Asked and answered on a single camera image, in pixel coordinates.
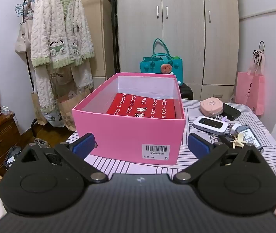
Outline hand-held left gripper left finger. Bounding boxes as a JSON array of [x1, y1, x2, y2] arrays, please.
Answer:
[[18, 132, 109, 184]]

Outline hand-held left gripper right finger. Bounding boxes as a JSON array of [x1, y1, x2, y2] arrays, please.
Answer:
[[173, 133, 263, 184]]

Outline white pocket router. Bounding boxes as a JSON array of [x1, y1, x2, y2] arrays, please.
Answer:
[[193, 116, 228, 135]]

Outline white charger plug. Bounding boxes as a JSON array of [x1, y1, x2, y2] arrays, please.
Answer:
[[228, 123, 243, 135]]

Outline cream starfish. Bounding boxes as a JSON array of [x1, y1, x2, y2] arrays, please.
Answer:
[[231, 136, 247, 149]]

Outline pink cardboard box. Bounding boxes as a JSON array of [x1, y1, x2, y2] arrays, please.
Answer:
[[72, 72, 186, 166]]

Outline black power bank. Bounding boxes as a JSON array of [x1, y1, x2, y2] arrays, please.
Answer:
[[222, 103, 241, 121]]

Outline brown green-label paper bag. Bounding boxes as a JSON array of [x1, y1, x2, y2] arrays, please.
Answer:
[[57, 89, 93, 131]]

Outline white green-print plastic bag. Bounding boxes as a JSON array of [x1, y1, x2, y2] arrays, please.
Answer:
[[43, 107, 64, 128]]

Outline pink round case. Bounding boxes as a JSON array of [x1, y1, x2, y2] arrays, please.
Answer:
[[200, 97, 224, 117]]

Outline grey white sneaker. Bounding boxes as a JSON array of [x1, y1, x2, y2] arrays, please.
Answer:
[[34, 138, 51, 149]]

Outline black stool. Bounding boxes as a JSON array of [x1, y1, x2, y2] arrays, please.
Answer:
[[179, 83, 194, 100]]

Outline plain brown paper bag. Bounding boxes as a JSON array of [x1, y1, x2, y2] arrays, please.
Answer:
[[31, 92, 48, 126]]

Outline red printed cloth pouch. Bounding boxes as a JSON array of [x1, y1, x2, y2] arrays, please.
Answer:
[[106, 92, 177, 120]]

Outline pink tote bag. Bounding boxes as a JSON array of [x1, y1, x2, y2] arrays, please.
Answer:
[[235, 51, 265, 116]]

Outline black clothes rack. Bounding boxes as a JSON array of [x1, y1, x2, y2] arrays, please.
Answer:
[[24, 0, 64, 139]]

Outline teal felt handbag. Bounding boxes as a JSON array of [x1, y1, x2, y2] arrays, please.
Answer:
[[139, 38, 183, 83]]

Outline beige wardrobe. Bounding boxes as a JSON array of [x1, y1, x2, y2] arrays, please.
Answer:
[[116, 0, 240, 100]]

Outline cream fleece pajama top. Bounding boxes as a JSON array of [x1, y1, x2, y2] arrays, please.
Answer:
[[30, 0, 95, 69]]

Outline black metal pole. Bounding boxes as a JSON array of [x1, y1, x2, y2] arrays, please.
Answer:
[[112, 0, 120, 78]]

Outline canvas tote bag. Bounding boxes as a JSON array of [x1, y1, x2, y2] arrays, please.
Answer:
[[15, 19, 34, 54]]

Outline black hair ties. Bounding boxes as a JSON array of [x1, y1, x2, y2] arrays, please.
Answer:
[[253, 41, 265, 66]]

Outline light blue wire hanger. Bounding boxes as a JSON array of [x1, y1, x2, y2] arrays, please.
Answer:
[[15, 0, 35, 17]]

